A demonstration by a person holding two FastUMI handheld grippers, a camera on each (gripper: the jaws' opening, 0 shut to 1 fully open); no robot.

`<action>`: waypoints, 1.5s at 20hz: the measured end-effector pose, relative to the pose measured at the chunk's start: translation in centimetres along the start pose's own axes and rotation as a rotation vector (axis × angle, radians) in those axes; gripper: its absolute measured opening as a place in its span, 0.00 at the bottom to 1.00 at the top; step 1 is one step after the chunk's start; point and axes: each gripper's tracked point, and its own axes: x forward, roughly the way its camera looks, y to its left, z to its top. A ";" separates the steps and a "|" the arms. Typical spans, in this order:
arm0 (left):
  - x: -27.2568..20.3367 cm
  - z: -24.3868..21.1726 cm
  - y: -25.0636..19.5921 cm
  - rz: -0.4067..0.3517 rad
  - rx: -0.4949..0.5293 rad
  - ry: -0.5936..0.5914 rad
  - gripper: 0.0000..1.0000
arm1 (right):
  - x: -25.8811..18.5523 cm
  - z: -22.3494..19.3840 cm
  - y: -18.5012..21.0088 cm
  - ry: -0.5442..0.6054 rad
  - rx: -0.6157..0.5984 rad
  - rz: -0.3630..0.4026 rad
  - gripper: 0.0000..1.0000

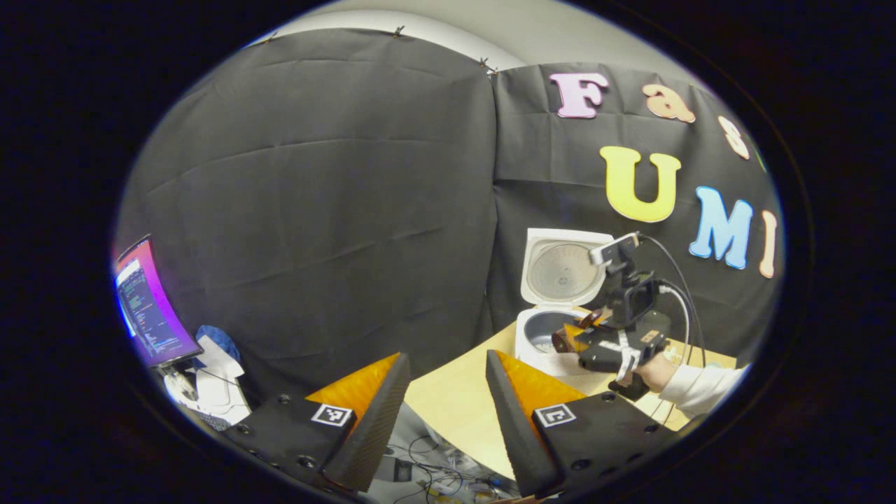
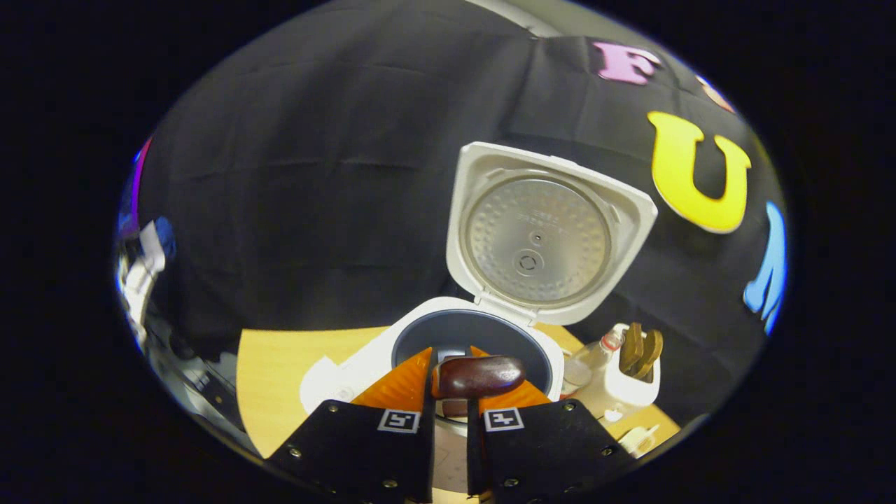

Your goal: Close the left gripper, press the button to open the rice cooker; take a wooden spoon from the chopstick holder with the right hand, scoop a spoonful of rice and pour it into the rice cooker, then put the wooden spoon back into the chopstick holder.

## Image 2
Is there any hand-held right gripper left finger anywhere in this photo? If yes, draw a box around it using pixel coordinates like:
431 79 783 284
266 346 436 504

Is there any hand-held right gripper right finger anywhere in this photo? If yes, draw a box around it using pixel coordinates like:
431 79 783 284
468 345 641 504

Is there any dark wooden spoon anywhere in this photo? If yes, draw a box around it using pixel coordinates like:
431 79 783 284
430 355 527 419

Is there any white rice cooker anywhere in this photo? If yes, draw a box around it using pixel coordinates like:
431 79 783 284
300 142 659 421

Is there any clear water bottle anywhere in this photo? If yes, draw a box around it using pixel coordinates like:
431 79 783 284
560 328 625 396

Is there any white divided grain tray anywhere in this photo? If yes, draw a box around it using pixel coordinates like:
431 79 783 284
619 423 659 457

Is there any white toaster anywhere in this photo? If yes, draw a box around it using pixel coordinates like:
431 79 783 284
581 323 662 421

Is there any brown toast slice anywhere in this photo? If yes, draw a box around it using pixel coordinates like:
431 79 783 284
619 322 645 375
636 329 664 380

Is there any white blurred equipment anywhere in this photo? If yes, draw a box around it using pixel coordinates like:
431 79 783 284
118 217 176 344

